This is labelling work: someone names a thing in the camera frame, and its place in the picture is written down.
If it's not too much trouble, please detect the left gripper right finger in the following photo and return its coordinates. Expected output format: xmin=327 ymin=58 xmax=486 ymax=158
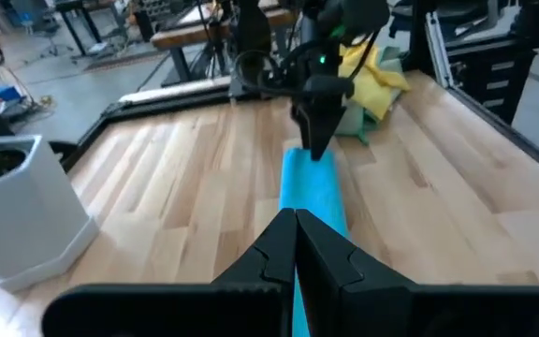
xmin=296 ymin=209 xmax=539 ymax=337

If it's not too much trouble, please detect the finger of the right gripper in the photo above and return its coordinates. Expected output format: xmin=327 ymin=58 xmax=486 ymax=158
xmin=318 ymin=106 xmax=348 ymax=162
xmin=291 ymin=106 xmax=320 ymax=163

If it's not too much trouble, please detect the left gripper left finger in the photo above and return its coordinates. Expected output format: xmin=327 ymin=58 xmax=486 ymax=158
xmin=42 ymin=208 xmax=298 ymax=337

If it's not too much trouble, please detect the light green microfiber towel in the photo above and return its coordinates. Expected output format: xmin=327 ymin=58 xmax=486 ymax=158
xmin=333 ymin=46 xmax=411 ymax=145

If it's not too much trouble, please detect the yellow microfiber towel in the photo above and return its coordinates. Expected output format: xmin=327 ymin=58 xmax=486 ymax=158
xmin=339 ymin=42 xmax=412 ymax=122

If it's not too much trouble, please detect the light blue microfiber towel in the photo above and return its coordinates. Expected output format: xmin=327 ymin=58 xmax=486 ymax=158
xmin=278 ymin=147 xmax=351 ymax=337

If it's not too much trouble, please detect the white pot saucer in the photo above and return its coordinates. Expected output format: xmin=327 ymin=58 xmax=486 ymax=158
xmin=0 ymin=217 xmax=101 ymax=294

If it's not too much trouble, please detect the wooden top workbench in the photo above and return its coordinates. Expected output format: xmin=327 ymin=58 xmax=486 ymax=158
xmin=150 ymin=7 xmax=299 ymax=88

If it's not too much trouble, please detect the black drawer cabinet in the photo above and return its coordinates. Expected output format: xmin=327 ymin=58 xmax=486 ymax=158
xmin=446 ymin=39 xmax=538 ymax=126

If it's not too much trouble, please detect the white hexagonal plant pot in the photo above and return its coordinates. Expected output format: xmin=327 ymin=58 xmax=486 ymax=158
xmin=0 ymin=134 xmax=91 ymax=277

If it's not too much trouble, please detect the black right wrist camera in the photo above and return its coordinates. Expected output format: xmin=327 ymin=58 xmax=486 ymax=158
xmin=302 ymin=73 xmax=356 ymax=99

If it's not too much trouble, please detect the silver aluminium extrusion post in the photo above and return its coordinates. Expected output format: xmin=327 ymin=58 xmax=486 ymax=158
xmin=426 ymin=11 xmax=454 ymax=90

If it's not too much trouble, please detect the black aluminium table frame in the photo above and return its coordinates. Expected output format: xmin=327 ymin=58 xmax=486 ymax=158
xmin=61 ymin=83 xmax=539 ymax=186

